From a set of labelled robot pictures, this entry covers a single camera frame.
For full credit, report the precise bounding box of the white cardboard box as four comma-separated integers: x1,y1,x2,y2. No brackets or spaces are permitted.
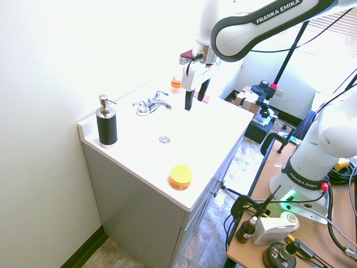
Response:
251,217,298,246

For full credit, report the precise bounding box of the red wrist camera mount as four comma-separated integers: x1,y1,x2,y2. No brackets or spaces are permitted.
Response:
178,49,195,65

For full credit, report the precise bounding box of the black tripod head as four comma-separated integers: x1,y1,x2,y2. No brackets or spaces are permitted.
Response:
250,80,277,118

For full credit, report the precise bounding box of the black c-clamp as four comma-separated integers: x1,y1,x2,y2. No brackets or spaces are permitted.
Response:
224,185,282,246
260,133,291,155

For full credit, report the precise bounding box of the brown cardboard box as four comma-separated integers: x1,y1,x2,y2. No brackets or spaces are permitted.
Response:
235,85,263,113

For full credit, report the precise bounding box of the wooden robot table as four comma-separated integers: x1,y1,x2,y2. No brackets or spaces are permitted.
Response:
225,137,357,268

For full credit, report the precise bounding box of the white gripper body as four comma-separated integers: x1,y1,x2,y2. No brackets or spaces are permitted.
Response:
180,61,219,92

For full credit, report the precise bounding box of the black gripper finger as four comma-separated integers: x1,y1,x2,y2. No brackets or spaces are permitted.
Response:
196,78,211,102
184,89,194,112

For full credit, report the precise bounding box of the pink flat block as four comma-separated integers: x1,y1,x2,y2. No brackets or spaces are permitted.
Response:
193,90,210,104

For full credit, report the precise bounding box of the white sink countertop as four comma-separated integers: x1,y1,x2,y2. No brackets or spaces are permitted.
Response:
78,75,255,212

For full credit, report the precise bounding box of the dark glass dropper bottle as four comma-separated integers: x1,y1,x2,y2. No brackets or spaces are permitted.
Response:
235,216,258,244

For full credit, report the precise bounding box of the black cable bundle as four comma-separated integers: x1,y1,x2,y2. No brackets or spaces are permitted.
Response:
326,163,357,186

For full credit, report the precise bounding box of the chrome bathroom faucet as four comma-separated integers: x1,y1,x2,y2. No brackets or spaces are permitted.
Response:
132,90,173,117

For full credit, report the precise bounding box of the small dark gold-cap bottle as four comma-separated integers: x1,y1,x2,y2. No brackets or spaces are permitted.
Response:
279,240,301,261

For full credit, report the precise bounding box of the black camera stand pole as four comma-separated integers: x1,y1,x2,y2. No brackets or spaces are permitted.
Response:
269,21,310,98

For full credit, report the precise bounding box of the round black tin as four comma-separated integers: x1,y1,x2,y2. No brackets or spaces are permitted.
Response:
263,241,298,268

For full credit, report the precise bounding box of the orange cap small bottle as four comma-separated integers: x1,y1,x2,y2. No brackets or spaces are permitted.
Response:
170,75,182,95

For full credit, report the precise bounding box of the round white patterned tin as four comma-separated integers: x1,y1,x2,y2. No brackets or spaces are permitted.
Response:
279,211,300,227

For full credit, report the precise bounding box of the black chrome soap dispenser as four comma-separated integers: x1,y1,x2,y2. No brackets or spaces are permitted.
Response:
95,94,119,149

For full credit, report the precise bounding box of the grey vanity cabinet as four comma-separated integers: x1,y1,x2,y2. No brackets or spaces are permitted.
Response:
83,131,248,268

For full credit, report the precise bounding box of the yellow lid orange jar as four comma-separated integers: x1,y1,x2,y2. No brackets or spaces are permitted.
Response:
168,165,194,192

